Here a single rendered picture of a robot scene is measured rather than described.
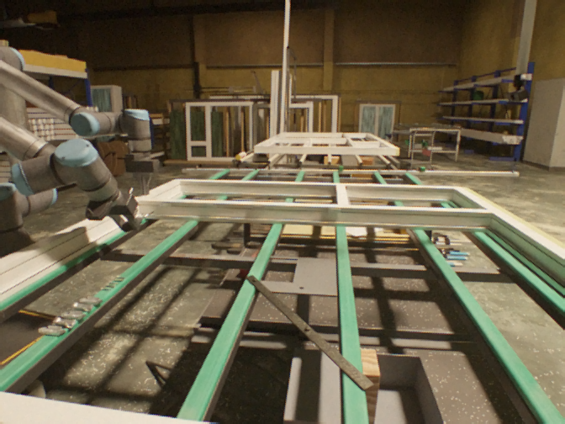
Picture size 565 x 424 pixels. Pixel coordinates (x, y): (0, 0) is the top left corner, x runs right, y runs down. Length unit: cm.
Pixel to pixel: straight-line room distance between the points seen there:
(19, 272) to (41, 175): 25
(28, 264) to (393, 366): 98
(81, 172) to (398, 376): 98
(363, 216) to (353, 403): 87
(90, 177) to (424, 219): 111
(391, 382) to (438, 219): 63
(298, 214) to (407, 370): 66
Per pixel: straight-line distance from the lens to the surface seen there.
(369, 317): 131
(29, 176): 108
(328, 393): 86
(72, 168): 102
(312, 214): 135
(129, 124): 156
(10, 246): 183
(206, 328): 130
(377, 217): 136
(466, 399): 109
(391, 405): 100
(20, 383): 78
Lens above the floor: 128
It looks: 16 degrees down
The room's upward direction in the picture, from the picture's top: straight up
